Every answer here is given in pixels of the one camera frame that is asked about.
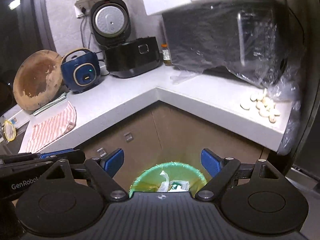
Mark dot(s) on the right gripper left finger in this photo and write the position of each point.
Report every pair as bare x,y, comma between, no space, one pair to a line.
101,172

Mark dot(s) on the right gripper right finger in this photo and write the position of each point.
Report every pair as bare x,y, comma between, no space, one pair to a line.
222,172

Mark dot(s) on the clear plastic bag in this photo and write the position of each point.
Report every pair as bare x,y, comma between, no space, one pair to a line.
173,185

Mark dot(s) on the green trash bin with liner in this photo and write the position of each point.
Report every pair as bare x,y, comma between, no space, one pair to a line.
150,180

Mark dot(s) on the yellow round object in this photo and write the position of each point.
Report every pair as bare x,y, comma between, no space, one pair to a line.
9,131

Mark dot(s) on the pink striped dish cloth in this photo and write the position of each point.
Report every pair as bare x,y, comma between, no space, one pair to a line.
51,129

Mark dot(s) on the pile of garlic cloves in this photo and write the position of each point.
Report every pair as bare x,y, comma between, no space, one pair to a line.
264,105

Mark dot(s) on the green white striped cloth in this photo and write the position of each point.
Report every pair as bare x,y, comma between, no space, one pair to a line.
62,97

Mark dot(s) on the round wooden cutting board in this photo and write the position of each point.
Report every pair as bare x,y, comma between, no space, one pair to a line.
38,80

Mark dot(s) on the navy blue mini rice cooker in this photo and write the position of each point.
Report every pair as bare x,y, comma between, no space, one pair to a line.
80,70

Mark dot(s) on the sauce jar orange lid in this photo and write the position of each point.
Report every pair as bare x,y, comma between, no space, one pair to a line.
166,55

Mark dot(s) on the black rice cooker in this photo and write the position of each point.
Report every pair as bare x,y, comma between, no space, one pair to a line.
111,28

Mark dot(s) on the lower cabinet recessed handle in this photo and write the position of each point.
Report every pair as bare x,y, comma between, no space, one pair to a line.
101,152

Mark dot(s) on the cabinet recessed handle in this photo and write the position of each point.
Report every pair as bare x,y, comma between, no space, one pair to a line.
101,152
128,137

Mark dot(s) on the white wall power outlet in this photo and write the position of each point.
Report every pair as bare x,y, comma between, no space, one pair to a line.
82,7

